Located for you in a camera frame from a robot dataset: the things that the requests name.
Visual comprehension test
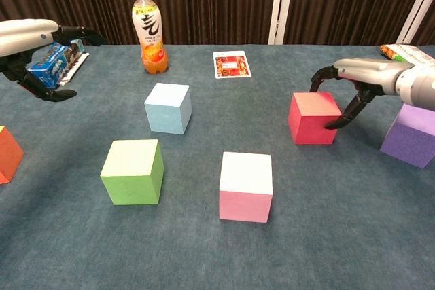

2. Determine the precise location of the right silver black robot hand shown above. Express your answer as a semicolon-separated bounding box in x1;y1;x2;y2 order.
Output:
309;58;399;130

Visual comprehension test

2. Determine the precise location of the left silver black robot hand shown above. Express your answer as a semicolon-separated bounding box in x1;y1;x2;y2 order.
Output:
0;18;106;103

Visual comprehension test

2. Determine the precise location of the purple foam cube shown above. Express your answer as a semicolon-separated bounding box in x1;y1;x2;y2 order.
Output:
379;103;435;169

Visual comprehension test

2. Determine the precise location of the red foam cube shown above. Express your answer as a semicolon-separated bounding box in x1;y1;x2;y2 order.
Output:
287;92;343;145

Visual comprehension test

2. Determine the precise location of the orange foam cube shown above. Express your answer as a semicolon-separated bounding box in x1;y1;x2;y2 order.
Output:
0;126;25;185

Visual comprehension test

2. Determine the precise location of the light blue foam cube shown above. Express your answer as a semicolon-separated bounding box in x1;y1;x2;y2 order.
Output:
143;82;192;135

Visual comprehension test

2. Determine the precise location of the pink foam cube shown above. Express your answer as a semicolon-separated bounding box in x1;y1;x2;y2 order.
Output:
218;151;274;224

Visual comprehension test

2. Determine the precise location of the green snack bag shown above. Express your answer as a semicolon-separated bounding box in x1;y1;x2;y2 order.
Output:
379;43;435;67

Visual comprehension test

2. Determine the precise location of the blue cookie box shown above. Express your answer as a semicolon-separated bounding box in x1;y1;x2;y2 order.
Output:
27;39;86;90

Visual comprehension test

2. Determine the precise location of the orange drink bottle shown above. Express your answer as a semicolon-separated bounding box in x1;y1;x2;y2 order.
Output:
131;0;169;75

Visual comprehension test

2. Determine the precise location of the red and white packet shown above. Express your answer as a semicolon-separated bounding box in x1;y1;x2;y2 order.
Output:
213;50;254;80

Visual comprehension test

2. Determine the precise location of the green foam cube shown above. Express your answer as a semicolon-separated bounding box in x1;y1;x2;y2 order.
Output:
100;139;165;206

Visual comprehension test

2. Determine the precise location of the teal table cloth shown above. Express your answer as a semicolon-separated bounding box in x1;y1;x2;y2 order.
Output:
0;43;435;290

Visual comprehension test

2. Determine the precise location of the white partition post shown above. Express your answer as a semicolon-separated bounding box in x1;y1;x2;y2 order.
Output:
396;0;435;45
268;0;295;46

